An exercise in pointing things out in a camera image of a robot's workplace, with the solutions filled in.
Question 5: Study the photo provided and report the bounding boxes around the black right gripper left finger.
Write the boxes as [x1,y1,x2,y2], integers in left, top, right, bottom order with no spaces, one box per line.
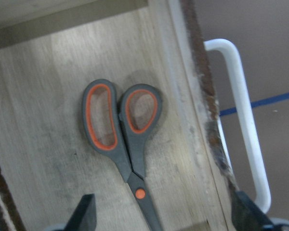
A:
[65,193,97,231]

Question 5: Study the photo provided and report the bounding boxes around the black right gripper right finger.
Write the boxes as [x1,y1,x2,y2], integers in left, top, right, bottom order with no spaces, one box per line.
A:
[231,191,274,231]

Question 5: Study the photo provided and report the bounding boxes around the white drawer handle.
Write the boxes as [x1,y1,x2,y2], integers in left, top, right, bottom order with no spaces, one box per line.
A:
[204,38,271,213]

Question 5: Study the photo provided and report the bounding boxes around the grey orange scissors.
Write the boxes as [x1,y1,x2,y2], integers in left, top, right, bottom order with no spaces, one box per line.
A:
[82,79,162,231]

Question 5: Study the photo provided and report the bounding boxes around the wooden drawer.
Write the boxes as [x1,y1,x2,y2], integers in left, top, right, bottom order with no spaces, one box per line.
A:
[0,0,241,231]

